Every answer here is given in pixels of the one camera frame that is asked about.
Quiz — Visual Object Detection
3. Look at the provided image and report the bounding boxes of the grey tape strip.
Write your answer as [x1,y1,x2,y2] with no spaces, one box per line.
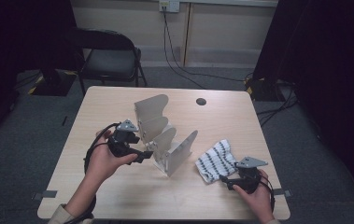
[31,189,58,201]
[273,189,292,199]

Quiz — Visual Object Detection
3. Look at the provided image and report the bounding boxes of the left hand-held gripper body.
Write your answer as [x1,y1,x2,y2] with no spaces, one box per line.
[106,119,142,159]

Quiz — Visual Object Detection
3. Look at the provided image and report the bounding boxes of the white cloth with black pattern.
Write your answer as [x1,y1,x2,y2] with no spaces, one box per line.
[195,139,240,185]

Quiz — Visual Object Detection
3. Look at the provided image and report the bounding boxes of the black folding chair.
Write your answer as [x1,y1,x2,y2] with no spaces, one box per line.
[67,27,149,96]

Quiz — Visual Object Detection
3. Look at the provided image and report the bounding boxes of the white wall socket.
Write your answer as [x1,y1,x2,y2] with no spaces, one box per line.
[159,0,180,14]

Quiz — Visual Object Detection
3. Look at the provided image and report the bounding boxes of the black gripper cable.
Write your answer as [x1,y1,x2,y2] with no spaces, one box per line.
[71,122,121,224]
[258,175,276,215]

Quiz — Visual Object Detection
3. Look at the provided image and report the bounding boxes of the black floor cables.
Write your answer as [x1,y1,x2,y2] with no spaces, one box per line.
[255,79,300,127]

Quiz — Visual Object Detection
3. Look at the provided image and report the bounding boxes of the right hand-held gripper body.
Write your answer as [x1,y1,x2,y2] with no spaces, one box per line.
[233,156,269,194]

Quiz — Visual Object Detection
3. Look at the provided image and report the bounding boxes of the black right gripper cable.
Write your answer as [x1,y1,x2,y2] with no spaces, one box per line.
[258,175,276,215]

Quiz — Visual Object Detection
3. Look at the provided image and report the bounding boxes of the dark curtain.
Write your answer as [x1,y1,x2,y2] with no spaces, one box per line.
[252,0,354,200]

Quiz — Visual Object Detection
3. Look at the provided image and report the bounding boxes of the person's left hand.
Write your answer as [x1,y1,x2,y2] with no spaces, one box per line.
[85,129,139,189]

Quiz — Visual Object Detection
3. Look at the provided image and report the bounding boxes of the black stand base with striped tape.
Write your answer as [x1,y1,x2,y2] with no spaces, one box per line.
[27,68,78,97]

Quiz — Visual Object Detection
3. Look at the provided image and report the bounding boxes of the white expandable divider rack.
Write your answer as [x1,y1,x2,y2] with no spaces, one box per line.
[134,93,199,178]

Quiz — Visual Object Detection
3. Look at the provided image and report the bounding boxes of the black power cable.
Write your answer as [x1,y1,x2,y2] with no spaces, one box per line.
[163,7,248,90]

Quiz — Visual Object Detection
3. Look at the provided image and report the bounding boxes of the person's right hand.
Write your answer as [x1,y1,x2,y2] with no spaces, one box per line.
[232,169,276,223]

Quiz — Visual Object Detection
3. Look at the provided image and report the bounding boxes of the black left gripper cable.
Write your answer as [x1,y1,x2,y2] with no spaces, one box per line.
[71,122,121,224]

